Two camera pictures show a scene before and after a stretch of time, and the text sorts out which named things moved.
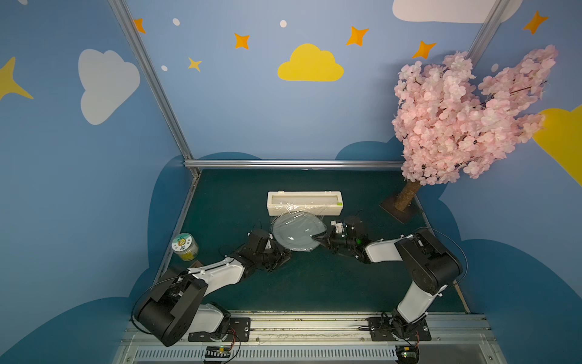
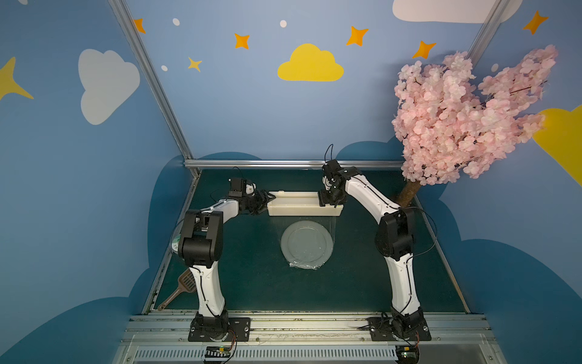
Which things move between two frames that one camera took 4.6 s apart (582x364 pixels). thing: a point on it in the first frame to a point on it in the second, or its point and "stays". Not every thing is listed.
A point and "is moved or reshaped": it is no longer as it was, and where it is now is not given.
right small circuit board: (407, 354) stays
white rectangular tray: (326, 203) stays
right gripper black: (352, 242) to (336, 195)
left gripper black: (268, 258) to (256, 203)
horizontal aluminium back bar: (293, 163) stays
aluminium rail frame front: (278, 337) stays
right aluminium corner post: (487, 32) stays
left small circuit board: (217, 352) stays
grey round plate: (295, 230) is moved or reshaped
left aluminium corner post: (154, 84) stays
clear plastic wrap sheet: (294, 225) is moved or reshaped
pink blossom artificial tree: (448, 123) stays
